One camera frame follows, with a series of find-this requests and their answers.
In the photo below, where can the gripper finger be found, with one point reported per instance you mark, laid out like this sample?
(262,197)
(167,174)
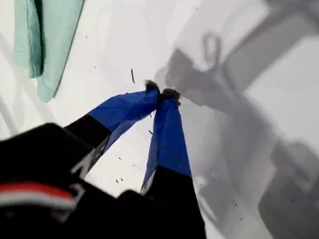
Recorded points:
(169,149)
(124,109)

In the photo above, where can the pale green T-shirt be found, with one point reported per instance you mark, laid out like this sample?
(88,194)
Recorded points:
(57,37)

